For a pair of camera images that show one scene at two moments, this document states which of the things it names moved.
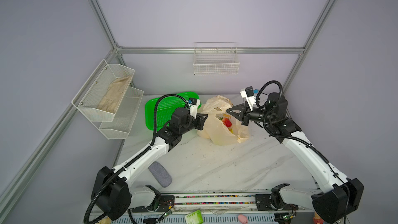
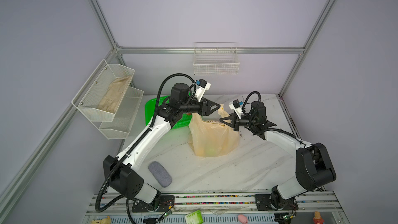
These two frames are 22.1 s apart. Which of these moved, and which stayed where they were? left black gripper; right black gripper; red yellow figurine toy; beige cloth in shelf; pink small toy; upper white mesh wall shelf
Moved: left black gripper; right black gripper
Stayed: red yellow figurine toy; upper white mesh wall shelf; pink small toy; beige cloth in shelf
